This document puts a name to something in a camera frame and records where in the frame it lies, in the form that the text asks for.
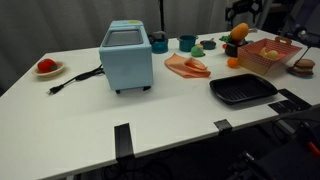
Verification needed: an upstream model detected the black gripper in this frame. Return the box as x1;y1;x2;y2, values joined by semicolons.
225;0;264;22

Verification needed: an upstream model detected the black pot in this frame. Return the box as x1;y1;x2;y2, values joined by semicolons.
224;39;249;58

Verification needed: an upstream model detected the elongated yellow plush fruit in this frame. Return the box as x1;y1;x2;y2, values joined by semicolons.
259;46;269;58

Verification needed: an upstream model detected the small dark toy pan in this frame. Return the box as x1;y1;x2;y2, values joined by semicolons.
199;37;218;51

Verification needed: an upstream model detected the orange plush fruit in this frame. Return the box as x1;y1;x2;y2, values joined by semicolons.
226;57;240;69

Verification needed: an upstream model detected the round yellow plush fruit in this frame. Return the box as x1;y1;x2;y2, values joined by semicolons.
265;49;280;61

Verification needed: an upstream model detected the green plush fruit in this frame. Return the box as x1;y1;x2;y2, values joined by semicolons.
190;45;206;58

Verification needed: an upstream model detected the teal toy pot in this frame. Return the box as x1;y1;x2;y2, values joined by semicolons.
176;34;199;53

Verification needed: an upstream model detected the black ridged oven tray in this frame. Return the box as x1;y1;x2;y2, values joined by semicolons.
209;73;279;106

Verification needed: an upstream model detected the burger plush toy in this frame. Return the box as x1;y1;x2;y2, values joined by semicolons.
292;58;316;76

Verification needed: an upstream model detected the teal toy kettle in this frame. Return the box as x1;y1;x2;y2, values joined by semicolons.
148;30;170;55

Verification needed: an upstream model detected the light blue toy oven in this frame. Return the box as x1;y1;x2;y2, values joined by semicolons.
98;19;155;95

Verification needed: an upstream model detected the red tomato plush toy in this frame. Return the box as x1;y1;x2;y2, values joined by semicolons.
36;58;58;74

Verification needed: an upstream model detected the red checkered cardboard basket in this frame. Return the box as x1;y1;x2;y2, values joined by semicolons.
237;36;303;76

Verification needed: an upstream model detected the orange cloth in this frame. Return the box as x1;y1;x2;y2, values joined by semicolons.
164;52;212;79

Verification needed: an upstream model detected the black vertical pole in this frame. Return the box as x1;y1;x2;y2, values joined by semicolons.
158;0;167;34

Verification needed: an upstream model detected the small blue plate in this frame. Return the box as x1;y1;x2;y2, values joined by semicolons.
287;66;315;79

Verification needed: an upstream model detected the long black tape strip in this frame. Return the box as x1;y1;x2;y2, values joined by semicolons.
278;88;313;111

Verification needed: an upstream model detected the square black tape patch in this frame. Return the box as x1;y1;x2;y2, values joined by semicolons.
283;98;303;113
268;100;290;115

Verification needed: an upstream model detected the short black tape strip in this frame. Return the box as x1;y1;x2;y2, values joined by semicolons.
213;118;234;136

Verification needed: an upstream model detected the wide black tape strip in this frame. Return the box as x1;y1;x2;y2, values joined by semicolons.
113;122;135;160

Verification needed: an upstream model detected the tomato on small plate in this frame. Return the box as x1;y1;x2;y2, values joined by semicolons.
31;61;66;79

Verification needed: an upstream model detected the black power cable with plug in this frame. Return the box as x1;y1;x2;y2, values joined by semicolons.
46;64;105;96

